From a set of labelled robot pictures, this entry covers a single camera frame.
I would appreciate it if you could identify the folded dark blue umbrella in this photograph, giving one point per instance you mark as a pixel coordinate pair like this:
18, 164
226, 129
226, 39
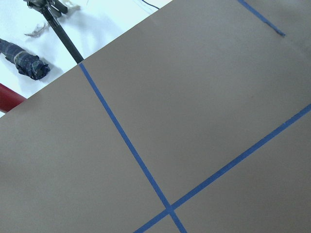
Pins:
26, 63

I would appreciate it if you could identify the red bottle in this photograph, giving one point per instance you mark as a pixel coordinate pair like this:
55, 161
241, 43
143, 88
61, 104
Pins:
9, 99

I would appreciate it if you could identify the black tripod stick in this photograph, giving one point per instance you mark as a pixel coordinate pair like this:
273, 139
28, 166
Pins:
51, 10

